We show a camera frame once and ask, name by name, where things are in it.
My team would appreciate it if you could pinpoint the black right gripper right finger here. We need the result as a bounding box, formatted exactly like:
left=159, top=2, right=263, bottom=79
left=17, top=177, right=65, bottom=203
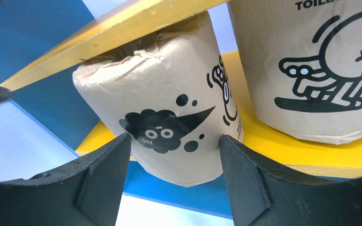
left=220, top=135, right=362, bottom=226

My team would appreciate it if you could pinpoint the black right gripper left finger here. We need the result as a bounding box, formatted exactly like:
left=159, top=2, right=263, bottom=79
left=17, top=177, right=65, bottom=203
left=0, top=134, right=131, bottom=226

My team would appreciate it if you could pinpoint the blue pink yellow shelf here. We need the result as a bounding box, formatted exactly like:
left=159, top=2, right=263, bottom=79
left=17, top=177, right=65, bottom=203
left=0, top=0, right=362, bottom=220

